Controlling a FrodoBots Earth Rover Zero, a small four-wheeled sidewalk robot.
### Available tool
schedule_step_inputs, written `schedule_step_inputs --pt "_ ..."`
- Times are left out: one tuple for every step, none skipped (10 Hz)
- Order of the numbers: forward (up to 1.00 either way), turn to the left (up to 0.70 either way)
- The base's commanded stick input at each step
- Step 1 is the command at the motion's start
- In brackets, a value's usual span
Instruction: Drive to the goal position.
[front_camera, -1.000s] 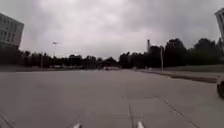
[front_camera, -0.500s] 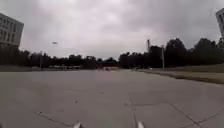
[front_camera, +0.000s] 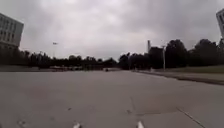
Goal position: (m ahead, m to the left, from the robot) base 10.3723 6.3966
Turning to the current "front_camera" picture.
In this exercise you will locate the tall narrow tower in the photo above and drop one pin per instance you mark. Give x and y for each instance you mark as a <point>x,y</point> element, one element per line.
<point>148,46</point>

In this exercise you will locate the pole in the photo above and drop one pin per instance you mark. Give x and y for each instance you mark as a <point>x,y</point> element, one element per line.
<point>163,58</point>

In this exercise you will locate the group of dark trees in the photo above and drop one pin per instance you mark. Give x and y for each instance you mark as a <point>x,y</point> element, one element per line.
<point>176,53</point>

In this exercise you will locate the robot's own part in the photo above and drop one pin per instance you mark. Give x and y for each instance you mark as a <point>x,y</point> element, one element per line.
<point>76,125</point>
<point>140,125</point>

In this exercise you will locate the row of dark trees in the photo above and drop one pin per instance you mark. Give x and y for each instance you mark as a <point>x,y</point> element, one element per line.
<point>40,60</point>

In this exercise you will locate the raised kerb strip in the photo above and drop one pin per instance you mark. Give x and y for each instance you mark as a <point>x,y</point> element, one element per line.
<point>186,77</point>

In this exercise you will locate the grass strip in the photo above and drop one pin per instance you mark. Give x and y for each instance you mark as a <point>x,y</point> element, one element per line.
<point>200,69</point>

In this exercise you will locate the pale building with window grid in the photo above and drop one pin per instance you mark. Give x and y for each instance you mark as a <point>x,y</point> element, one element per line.
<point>9,31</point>

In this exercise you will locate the pale building corner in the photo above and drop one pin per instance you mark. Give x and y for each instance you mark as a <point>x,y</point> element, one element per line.
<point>220,21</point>

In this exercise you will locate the lamp post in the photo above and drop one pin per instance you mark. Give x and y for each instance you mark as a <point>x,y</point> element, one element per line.
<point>55,46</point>

